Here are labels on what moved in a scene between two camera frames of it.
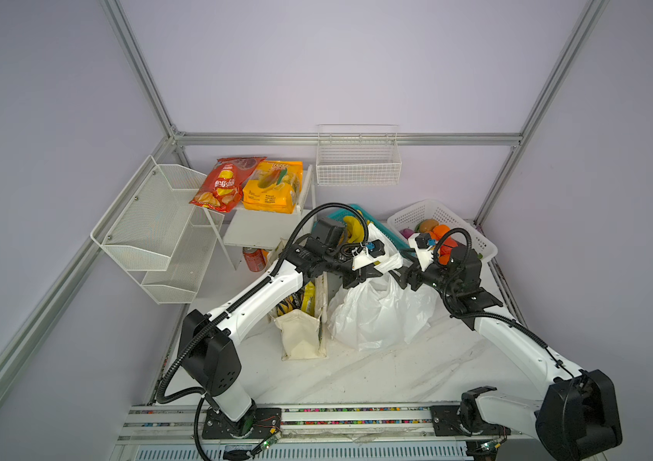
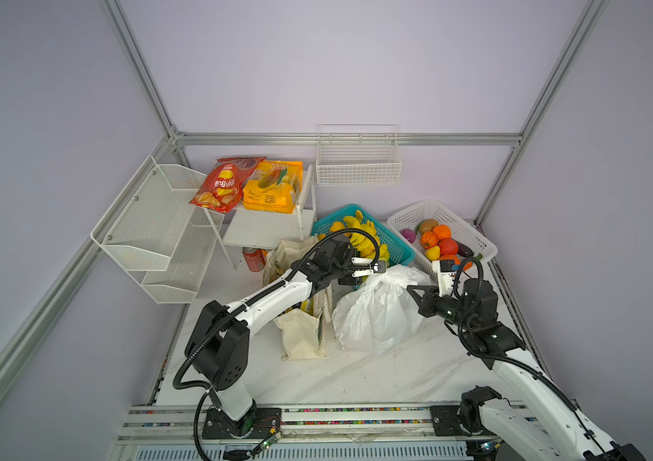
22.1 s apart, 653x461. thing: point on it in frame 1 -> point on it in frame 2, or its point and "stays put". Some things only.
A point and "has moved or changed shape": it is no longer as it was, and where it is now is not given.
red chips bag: (222, 189) stays put
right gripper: (414, 277) -> (426, 302)
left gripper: (360, 275) stays put
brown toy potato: (427, 225) stays put
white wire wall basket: (357, 155) stays put
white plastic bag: (379, 313) has moved or changed shape
